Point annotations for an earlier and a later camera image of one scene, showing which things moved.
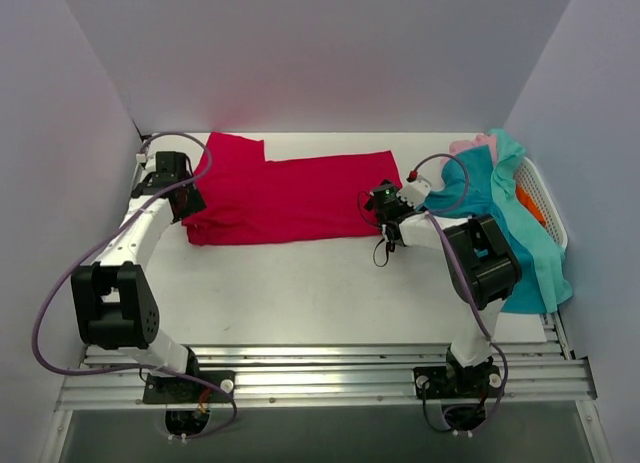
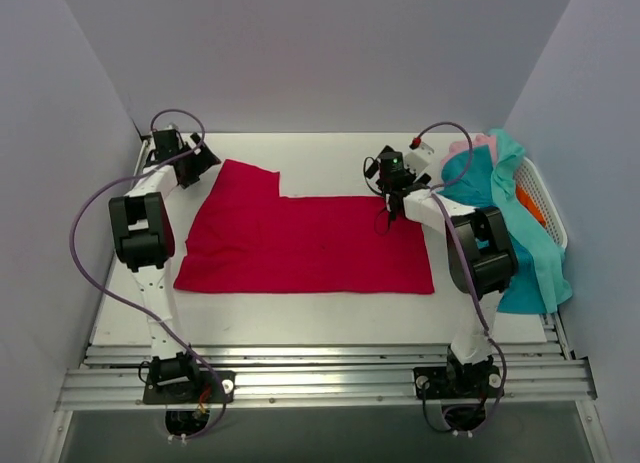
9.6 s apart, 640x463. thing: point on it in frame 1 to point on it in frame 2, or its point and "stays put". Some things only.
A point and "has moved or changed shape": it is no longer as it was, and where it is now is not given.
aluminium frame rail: [318, 372] stays put
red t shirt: [250, 200] has moved or changed shape
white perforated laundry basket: [529, 178] stays put
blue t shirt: [467, 191] stays put
